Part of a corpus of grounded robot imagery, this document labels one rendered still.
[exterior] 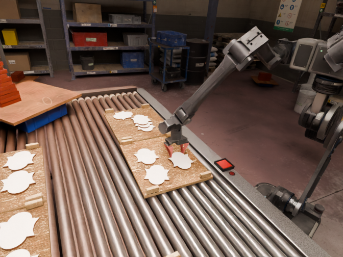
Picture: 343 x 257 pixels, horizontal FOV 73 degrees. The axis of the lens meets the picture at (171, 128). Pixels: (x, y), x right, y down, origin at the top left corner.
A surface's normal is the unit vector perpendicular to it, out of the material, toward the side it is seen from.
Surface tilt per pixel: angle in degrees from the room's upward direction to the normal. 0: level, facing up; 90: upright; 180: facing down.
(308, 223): 0
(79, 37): 90
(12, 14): 90
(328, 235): 0
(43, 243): 0
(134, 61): 90
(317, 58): 90
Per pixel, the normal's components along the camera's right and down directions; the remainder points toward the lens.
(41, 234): 0.07, -0.87
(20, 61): 0.41, 0.48
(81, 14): 0.64, 0.34
